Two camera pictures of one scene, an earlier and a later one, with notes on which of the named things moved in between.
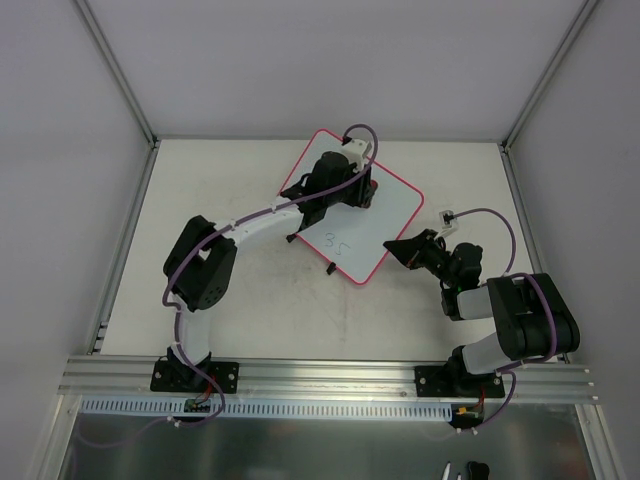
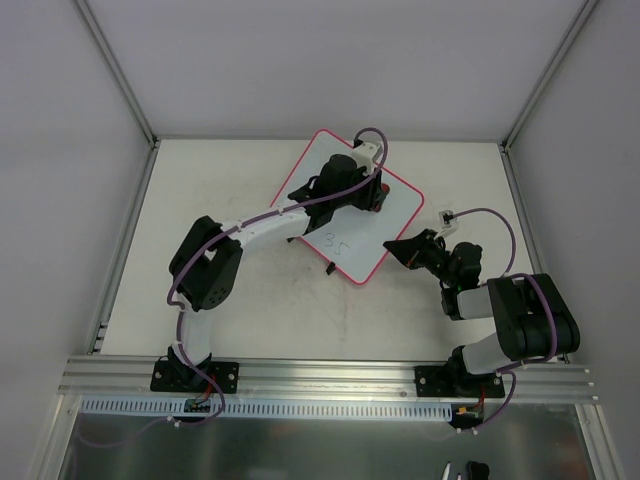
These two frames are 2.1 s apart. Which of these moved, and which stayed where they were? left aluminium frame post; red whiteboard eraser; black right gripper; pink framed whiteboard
Moved: red whiteboard eraser
Stayed: black right gripper; pink framed whiteboard; left aluminium frame post
